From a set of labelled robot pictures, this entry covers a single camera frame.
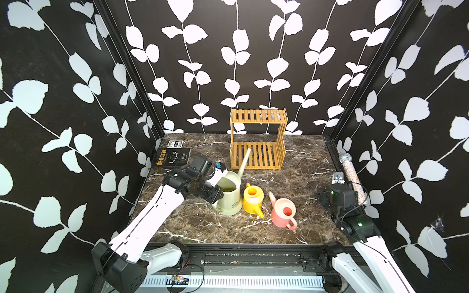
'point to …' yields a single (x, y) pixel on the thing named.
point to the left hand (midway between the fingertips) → (221, 191)
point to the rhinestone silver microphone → (355, 177)
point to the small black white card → (176, 144)
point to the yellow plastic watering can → (253, 196)
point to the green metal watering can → (231, 203)
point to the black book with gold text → (172, 157)
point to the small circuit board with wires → (178, 280)
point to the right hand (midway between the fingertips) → (333, 185)
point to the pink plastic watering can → (283, 211)
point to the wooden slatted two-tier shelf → (264, 155)
